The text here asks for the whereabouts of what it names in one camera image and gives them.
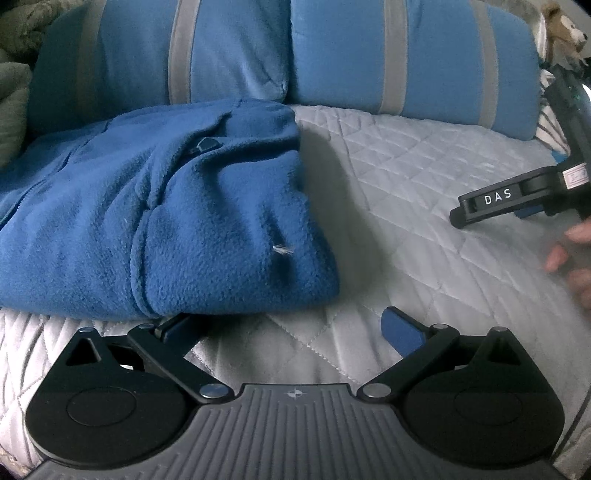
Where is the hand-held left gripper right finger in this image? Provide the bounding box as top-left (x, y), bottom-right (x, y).
top-left (360, 307), bottom-right (525, 407)

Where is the white quilted bedspread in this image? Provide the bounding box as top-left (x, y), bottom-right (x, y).
top-left (0, 104), bottom-right (591, 480)

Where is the person's right hand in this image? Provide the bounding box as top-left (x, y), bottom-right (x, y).
top-left (545, 222), bottom-right (591, 301)

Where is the brown plush toy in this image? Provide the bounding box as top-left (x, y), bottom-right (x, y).
top-left (539, 2), bottom-right (588, 66)

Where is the green folded comforter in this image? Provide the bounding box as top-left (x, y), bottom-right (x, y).
top-left (0, 0), bottom-right (89, 170)

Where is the striped cloth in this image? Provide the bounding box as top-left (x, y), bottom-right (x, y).
top-left (538, 104), bottom-right (574, 151)

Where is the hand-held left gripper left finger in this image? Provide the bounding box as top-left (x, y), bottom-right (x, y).
top-left (65, 314), bottom-right (229, 404)

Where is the blue pillow with grey stripes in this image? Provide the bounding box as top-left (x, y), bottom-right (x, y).
top-left (28, 0), bottom-right (293, 136)
top-left (288, 0), bottom-right (542, 142)

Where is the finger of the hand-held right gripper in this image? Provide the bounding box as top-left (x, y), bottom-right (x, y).
top-left (450, 173), bottom-right (525, 230)

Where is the blue fleece jacket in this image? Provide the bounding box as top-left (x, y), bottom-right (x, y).
top-left (0, 99), bottom-right (343, 322)

